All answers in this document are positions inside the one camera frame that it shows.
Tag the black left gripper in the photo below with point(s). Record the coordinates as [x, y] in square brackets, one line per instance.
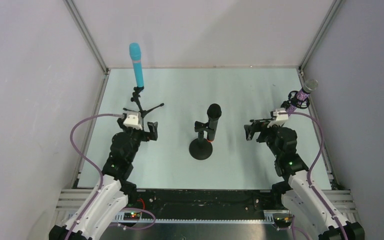
[142, 133]

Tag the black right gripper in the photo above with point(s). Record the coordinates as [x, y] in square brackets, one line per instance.
[259, 127]

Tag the small black tripod microphone stand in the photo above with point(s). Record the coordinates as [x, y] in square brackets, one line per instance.
[136, 95]

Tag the black microphone orange tip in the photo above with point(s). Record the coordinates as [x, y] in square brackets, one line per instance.
[214, 112]

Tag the black shock-mount tripod stand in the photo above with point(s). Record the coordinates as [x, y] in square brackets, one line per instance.
[297, 99]

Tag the black round-base microphone stand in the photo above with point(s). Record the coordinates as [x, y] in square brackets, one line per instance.
[201, 148]

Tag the purple glitter microphone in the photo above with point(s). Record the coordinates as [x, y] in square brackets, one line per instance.
[299, 99]

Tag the blue microphone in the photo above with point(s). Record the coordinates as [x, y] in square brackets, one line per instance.
[136, 57]

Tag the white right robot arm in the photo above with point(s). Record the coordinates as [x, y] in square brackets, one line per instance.
[298, 192]

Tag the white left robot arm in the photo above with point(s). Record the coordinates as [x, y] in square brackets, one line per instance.
[113, 191]

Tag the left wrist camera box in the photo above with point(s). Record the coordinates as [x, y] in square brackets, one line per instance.
[133, 119]

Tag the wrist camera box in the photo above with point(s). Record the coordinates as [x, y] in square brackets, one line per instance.
[279, 117]
[133, 119]

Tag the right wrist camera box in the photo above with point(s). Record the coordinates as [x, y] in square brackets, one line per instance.
[279, 117]

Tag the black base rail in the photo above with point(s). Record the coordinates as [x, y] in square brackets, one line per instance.
[207, 205]

